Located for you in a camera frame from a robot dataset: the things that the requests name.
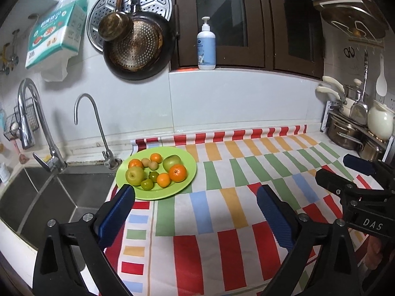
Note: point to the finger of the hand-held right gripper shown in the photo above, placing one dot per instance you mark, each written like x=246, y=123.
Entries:
x=330, y=180
x=358, y=163

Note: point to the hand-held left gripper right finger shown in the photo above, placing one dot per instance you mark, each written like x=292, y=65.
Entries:
x=276, y=219

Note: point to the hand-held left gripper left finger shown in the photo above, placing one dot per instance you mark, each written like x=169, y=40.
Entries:
x=117, y=219

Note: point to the lime green plate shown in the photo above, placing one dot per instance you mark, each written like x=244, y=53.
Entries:
x=185, y=186

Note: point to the green apple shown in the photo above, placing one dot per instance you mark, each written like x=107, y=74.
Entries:
x=135, y=175
x=171, y=160

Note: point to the person's right hand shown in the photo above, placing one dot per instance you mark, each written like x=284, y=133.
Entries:
x=375, y=251

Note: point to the stainless steel pot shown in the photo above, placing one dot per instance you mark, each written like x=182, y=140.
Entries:
x=370, y=149
x=342, y=135

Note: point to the white ceramic teapot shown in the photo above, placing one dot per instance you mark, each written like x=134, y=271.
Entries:
x=379, y=121

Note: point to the stainless steel sink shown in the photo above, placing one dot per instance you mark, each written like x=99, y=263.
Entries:
x=77, y=191

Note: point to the metal spatula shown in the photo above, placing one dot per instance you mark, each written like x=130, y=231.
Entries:
x=359, y=111

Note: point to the metal pot rack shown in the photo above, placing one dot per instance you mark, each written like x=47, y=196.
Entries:
x=327, y=114

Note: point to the striped colourful tablecloth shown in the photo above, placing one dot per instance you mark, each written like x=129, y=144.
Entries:
x=216, y=222

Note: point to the brown kiwi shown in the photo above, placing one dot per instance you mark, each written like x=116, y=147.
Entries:
x=152, y=165
x=145, y=162

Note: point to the slim steel gooseneck faucet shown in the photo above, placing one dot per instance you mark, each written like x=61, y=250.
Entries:
x=106, y=155

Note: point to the steel pot with knob lid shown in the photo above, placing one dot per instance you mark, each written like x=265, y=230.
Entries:
x=355, y=92

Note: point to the large orange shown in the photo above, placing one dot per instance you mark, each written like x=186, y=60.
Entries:
x=177, y=172

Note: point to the white rice spoon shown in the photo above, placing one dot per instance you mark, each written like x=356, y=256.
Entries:
x=381, y=83

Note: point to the large chrome faucet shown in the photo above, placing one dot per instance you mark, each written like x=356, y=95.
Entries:
x=52, y=154

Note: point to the black scissors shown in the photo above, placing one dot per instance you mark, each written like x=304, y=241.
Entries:
x=349, y=52

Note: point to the brass pot lid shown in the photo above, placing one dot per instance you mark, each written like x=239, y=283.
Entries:
x=351, y=17

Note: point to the black frying pan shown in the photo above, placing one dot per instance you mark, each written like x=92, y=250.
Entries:
x=135, y=49

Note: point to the white pump soap bottle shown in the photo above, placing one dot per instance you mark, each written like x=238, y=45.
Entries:
x=206, y=49

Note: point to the small brass pot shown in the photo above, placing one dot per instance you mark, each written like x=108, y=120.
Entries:
x=114, y=26

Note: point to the paper towel pack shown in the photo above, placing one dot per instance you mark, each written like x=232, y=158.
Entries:
x=55, y=30

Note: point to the perforated metal steamer plate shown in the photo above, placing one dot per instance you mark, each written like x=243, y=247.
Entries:
x=97, y=12

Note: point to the colourful wall hook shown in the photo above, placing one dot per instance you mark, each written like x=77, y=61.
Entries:
x=9, y=58

